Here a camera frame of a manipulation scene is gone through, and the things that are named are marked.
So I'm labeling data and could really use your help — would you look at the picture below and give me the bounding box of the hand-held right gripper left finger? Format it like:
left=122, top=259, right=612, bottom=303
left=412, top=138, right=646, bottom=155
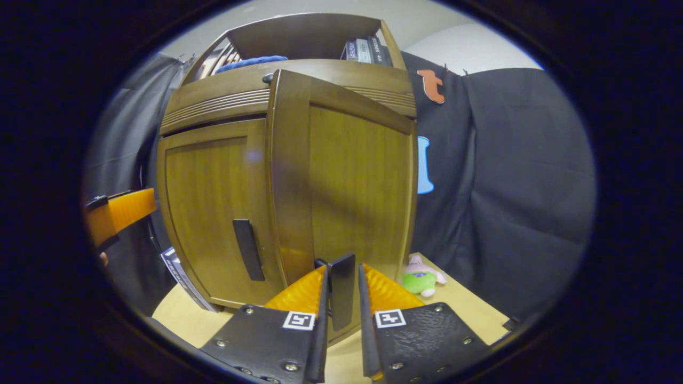
left=200, top=265, right=330, bottom=384

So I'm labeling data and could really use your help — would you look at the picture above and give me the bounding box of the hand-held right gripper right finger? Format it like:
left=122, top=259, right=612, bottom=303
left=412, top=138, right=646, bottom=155
left=358, top=263, right=491, bottom=382

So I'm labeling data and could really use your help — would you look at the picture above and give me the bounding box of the black door handle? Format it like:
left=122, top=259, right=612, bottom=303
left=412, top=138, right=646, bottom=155
left=233, top=219, right=266, bottom=282
left=315, top=253, right=356, bottom=331

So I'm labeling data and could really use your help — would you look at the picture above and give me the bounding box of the wooden cabinet door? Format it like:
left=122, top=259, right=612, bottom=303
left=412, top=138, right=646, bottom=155
left=156, top=118, right=286, bottom=310
left=266, top=69, right=418, bottom=345

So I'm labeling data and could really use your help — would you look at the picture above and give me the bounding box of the wooden double-door shoe cabinet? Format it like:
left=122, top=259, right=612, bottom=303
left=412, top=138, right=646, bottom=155
left=156, top=13, right=418, bottom=311

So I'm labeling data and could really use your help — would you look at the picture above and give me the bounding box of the green and pink plush toy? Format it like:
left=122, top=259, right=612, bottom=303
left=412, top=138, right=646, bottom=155
left=400, top=254, right=448, bottom=298

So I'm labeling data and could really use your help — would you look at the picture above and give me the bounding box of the blue folded towel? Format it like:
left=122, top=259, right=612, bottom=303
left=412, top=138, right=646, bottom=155
left=215, top=55, right=289, bottom=74

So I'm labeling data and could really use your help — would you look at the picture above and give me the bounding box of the dark book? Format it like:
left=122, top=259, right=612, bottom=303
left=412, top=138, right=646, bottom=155
left=367, top=36, right=394, bottom=67

